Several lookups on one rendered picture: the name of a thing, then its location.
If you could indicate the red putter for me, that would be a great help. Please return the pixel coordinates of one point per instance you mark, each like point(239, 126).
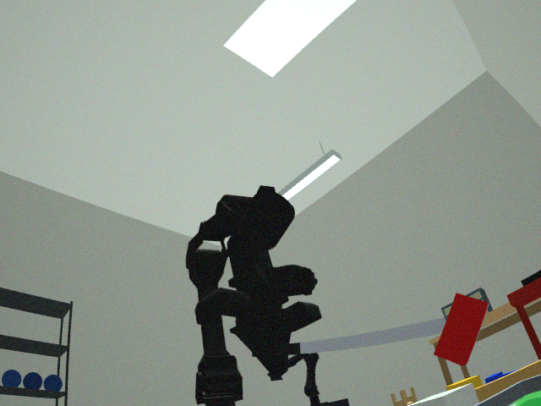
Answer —
point(458, 334)

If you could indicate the blue rod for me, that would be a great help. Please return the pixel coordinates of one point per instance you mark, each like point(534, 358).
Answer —
point(496, 377)

